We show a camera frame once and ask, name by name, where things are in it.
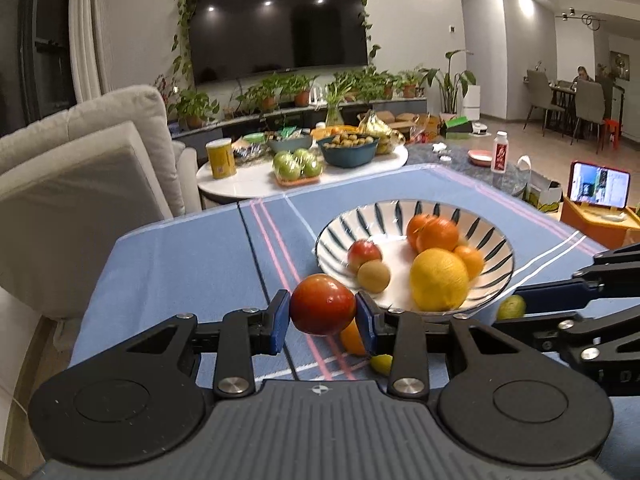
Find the dining table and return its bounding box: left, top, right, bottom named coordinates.
left=549, top=84, right=580, bottom=133

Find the cardboard box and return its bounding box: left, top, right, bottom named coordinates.
left=372, top=110, right=442, bottom=137

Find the white curtain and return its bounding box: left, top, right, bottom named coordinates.
left=67, top=0, right=115, bottom=107

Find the orange fruit tray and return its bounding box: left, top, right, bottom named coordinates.
left=272, top=174, right=325, bottom=187

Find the grey television cabinet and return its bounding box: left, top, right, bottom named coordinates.
left=169, top=96, right=429, bottom=147

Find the ceiling track light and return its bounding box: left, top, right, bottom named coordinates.
left=554, top=6, right=609, bottom=32

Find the dark blue bowl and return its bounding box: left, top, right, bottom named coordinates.
left=317, top=136, right=380, bottom=169

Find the large orange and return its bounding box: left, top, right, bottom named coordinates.
left=416, top=216, right=460, bottom=254

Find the ivy vine around television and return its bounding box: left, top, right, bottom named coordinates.
left=169, top=0, right=382, bottom=88

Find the black television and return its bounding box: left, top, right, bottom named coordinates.
left=187, top=0, right=371, bottom=87

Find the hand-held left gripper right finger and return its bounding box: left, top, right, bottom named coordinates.
left=355, top=290, right=542, bottom=402

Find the white air purifier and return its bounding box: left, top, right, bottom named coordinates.
left=457, top=85, right=482, bottom=122

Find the green lime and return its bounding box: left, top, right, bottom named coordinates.
left=496, top=294, right=527, bottom=321

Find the white round table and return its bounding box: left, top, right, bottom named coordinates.
left=196, top=144, right=410, bottom=207

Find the grey dining chair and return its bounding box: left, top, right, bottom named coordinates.
left=522, top=69, right=555, bottom=132
left=571, top=80, right=609, bottom=154

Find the small tangerine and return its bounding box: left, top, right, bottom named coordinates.
left=454, top=244, right=486, bottom=281

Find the bunch of bananas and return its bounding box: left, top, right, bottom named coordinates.
left=357, top=109, right=407, bottom=155

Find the white carton box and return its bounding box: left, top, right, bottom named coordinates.
left=515, top=155, right=564, bottom=212

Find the green potted plant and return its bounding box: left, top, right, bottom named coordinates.
left=235, top=74, right=282, bottom=114
left=169, top=89, right=220, bottom=129
left=281, top=74, right=318, bottom=109
left=399, top=66, right=427, bottom=99
left=332, top=66, right=402, bottom=102

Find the small red apple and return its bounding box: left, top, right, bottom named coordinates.
left=347, top=239, right=384, bottom=272

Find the grey marble table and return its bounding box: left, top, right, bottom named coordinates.
left=406, top=139, right=532, bottom=197

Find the grey bowl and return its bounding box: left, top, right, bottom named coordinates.
left=267, top=132, right=314, bottom=155

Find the green box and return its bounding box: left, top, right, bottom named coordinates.
left=442, top=115, right=474, bottom=139

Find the striped white ceramic bowl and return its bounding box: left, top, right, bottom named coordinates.
left=315, top=200, right=515, bottom=316

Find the red stool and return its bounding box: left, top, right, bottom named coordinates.
left=601, top=118, right=622, bottom=151

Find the smartphone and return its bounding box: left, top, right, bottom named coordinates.
left=568, top=160, right=632, bottom=209

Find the large yellow lemon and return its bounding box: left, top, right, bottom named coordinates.
left=409, top=248, right=470, bottom=313

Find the tall leafy plant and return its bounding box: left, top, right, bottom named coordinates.
left=421, top=49, right=477, bottom=114

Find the pile of snack packets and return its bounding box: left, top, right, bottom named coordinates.
left=232, top=132, right=273, bottom=165

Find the large red apple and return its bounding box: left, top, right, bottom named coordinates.
left=289, top=274, right=357, bottom=337

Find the red leaf plant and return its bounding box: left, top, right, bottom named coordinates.
left=151, top=74, right=175, bottom=113

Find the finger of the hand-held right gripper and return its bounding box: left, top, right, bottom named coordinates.
left=514, top=242, right=640, bottom=316
left=493, top=309, right=640, bottom=397

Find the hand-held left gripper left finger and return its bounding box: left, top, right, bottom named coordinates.
left=120, top=289, right=292, bottom=401

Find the beige sofa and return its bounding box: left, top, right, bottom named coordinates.
left=0, top=85, right=202, bottom=322

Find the brown kiwi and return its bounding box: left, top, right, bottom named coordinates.
left=357, top=260, right=392, bottom=294

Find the yellow can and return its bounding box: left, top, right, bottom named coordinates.
left=205, top=138, right=237, bottom=180

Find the white bottle red label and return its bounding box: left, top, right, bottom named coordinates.
left=492, top=131, right=509, bottom=175

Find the orange box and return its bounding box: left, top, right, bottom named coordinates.
left=559, top=194, right=640, bottom=249

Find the glass vase with greens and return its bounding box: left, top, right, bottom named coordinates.
left=320, top=82, right=351, bottom=127

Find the pile of small brown fruits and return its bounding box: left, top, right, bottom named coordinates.
left=322, top=131, right=376, bottom=149

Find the blue striped tablecloth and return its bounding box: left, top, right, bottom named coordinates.
left=69, top=164, right=640, bottom=480

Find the dark window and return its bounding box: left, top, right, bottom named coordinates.
left=0, top=0, right=76, bottom=138

